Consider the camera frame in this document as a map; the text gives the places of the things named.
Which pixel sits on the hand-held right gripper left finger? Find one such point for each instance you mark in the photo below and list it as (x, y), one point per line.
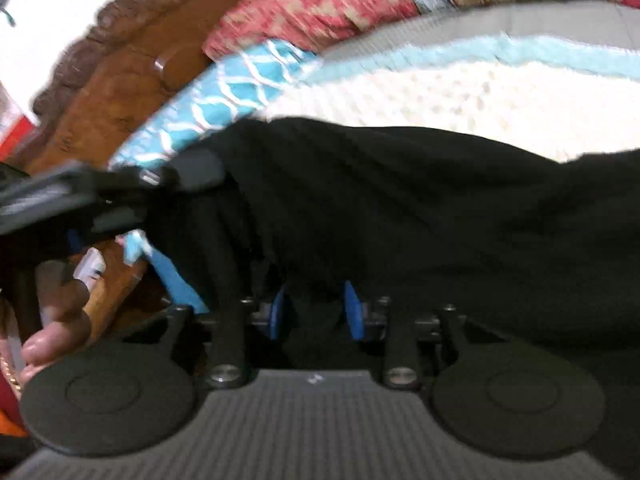
(278, 312)

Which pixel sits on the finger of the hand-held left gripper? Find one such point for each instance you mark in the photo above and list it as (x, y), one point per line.
(120, 220)
(150, 179)

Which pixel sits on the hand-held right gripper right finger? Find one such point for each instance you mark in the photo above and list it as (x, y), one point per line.
(353, 315)

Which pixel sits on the black pants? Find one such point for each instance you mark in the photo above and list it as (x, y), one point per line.
(400, 210)

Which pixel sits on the person's left hand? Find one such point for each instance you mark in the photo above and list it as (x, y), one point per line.
(62, 325)

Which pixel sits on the small white object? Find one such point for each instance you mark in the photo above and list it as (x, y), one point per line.
(91, 264)

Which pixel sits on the teal white patterned blanket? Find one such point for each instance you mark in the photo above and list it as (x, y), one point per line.
(220, 95)

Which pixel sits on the red floral blanket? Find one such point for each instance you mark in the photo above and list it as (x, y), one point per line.
(310, 5)

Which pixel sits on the patterned bed sheet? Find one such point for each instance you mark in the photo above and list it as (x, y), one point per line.
(450, 95)

